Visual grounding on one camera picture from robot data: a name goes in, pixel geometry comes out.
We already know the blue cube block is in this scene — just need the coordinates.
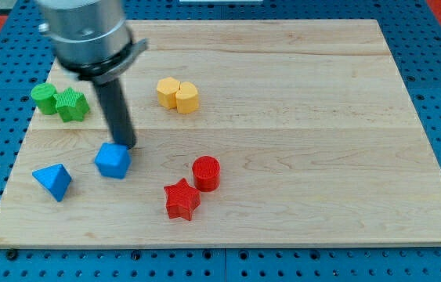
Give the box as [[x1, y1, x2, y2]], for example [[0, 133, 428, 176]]
[[94, 143, 131, 179]]

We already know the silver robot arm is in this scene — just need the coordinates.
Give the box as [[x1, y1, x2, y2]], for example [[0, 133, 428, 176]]
[[36, 0, 148, 85]]

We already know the blue triangle block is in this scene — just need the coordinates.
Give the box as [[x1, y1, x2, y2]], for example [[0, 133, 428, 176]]
[[32, 164, 72, 202]]

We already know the red cylinder block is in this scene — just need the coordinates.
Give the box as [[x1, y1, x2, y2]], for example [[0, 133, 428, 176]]
[[192, 156, 221, 192]]

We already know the wooden board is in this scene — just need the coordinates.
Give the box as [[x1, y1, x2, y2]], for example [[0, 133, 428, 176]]
[[0, 20, 441, 250]]

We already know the yellow heart block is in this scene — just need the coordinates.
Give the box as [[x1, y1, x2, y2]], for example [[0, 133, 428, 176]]
[[175, 81, 199, 114]]

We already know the red star block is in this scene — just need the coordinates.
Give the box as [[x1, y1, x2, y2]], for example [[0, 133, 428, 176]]
[[164, 178, 201, 221]]

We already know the yellow hexagon block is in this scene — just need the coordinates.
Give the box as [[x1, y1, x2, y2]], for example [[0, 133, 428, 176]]
[[156, 77, 181, 109]]

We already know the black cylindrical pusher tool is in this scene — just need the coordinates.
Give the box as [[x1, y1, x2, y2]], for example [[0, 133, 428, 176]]
[[93, 78, 137, 150]]

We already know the green star block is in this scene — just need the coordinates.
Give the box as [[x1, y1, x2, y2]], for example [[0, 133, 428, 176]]
[[53, 87, 90, 122]]

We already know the green cylinder block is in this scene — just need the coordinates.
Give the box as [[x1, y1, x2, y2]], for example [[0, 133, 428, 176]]
[[31, 83, 57, 115]]

